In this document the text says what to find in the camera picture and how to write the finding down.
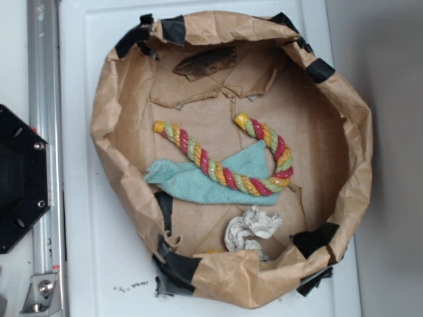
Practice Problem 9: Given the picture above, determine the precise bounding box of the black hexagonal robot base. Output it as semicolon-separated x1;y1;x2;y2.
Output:
1;105;50;254

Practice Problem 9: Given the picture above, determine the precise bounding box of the brown paper bag bin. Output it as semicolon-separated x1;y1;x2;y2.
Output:
91;11;373;308

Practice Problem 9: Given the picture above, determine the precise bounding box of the light blue cloth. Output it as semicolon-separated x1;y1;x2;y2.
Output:
144;141;278;206

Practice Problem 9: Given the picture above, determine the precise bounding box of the crumpled white paper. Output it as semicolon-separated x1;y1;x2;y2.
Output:
224;205;283;262

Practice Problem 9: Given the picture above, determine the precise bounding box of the small yellow object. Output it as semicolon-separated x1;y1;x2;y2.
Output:
204;249;223;254

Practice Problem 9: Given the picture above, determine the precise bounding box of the dark wood bark piece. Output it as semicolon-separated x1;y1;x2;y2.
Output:
173;46;237;81

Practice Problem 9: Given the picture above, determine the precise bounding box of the white tray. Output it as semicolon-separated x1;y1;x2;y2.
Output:
59;1;361;316

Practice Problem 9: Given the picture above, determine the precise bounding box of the multicolored twisted rope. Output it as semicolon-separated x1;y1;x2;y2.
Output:
153;113;295;197

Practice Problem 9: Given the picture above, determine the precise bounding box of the aluminium extrusion rail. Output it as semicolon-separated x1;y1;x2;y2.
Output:
26;0;69;317

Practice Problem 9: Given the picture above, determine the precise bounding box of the metal corner bracket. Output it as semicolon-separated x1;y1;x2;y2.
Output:
19;273;61;316

